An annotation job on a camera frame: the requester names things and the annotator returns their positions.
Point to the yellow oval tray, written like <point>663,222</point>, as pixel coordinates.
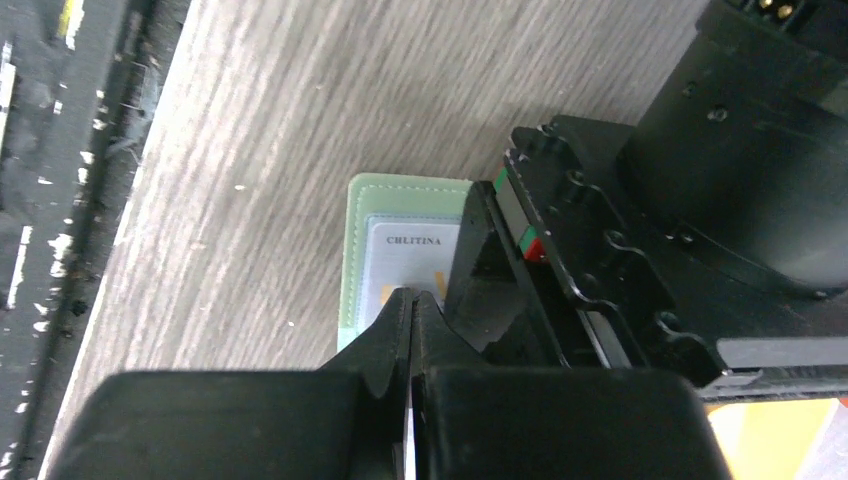
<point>801,439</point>

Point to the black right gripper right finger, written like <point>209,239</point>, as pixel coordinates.
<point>473,420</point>

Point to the green card holder wallet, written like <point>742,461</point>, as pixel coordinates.
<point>386,194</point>

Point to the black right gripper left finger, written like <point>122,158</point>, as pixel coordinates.
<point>344,420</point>

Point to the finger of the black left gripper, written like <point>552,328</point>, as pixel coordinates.
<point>489,300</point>

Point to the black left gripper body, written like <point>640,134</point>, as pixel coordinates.
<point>710,239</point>

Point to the silver Chlitina card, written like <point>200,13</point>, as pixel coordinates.
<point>404,251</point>

